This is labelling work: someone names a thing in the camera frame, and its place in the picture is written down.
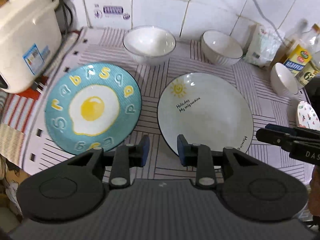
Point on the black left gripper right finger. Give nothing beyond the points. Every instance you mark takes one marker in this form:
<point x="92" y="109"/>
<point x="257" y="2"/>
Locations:
<point x="200" y="157"/>

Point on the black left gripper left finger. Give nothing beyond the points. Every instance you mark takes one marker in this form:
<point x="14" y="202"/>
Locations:
<point x="126" y="157"/>

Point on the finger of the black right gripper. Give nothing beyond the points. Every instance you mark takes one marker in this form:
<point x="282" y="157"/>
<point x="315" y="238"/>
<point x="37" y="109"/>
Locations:
<point x="280" y="129"/>
<point x="285" y="141"/>

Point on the teal fried egg plate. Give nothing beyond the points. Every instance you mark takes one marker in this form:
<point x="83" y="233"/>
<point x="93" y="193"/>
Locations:
<point x="97" y="104"/>

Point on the white ribbed bowl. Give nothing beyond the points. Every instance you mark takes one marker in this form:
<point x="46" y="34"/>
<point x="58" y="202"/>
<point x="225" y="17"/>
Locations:
<point x="220" y="49"/>

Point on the strawberry print plate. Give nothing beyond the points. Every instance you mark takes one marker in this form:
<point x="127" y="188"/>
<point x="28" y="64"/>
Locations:
<point x="306" y="116"/>

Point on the striped table mat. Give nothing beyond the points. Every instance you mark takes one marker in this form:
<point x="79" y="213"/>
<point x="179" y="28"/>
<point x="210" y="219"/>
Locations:
<point x="39" y="152"/>

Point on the white sun print plate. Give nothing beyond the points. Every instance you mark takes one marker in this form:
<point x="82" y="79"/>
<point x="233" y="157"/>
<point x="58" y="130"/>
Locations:
<point x="207" y="110"/>

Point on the small white bowl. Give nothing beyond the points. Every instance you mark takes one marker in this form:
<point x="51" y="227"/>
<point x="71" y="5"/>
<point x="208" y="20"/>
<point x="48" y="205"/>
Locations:
<point x="282" y="81"/>

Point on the yellow label oil bottle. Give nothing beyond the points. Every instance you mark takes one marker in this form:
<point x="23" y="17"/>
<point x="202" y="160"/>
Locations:
<point x="301" y="48"/>

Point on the clear vinegar bottle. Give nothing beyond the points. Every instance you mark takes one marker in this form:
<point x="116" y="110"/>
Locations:
<point x="311" y="69"/>

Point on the white salt bag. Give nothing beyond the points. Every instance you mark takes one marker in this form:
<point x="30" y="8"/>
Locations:
<point x="263" y="47"/>

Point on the large white bowl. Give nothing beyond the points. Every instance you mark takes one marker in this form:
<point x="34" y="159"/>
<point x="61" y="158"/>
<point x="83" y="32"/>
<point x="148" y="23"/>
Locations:
<point x="149" y="45"/>

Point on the white rice cooker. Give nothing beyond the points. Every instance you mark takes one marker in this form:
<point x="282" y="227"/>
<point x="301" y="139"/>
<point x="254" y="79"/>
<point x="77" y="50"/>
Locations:
<point x="30" y="36"/>

